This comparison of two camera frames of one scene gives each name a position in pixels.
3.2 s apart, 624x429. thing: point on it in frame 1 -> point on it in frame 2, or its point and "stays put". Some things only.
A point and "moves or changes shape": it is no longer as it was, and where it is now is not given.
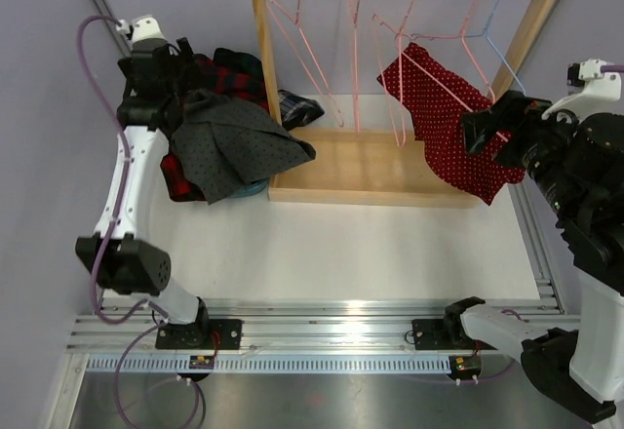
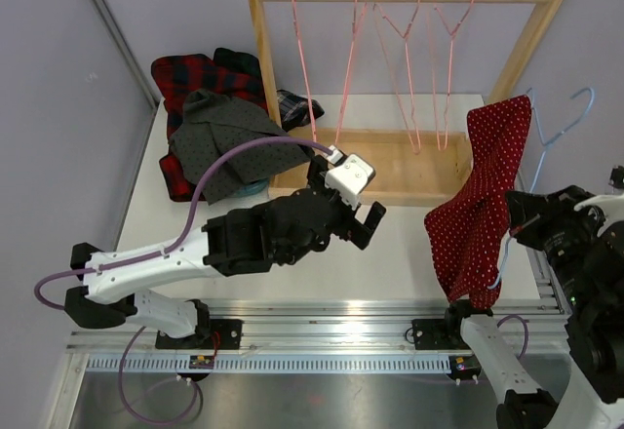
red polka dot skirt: [439, 99] -> [468, 233]
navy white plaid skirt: [295, 110] stays put
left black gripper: [187, 73] -> [317, 178]
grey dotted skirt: [225, 143] stays put
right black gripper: [526, 118] -> [528, 211]
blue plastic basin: [252, 189] stays put
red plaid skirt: [239, 84] stays put
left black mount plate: [207, 334] stays put
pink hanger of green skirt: [296, 22] -> [300, 59]
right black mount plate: [442, 334] stays put
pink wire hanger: [461, 36] -> [441, 39]
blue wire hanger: [485, 34] moves or changes shape
